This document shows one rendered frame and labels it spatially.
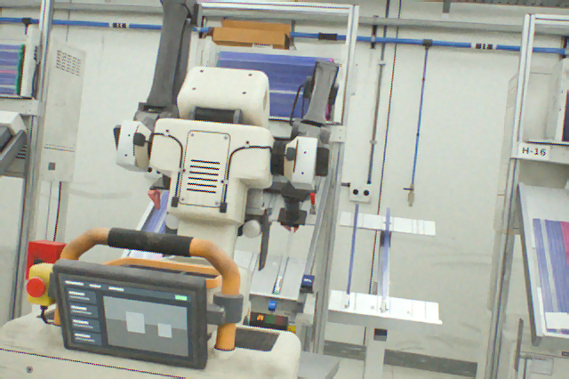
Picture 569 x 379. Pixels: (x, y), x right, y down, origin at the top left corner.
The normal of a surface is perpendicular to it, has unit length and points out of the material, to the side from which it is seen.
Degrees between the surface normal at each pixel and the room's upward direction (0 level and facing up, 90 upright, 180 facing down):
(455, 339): 90
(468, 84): 90
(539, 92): 90
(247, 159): 82
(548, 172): 90
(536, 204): 44
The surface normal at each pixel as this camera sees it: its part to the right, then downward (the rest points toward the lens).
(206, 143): -0.11, -0.15
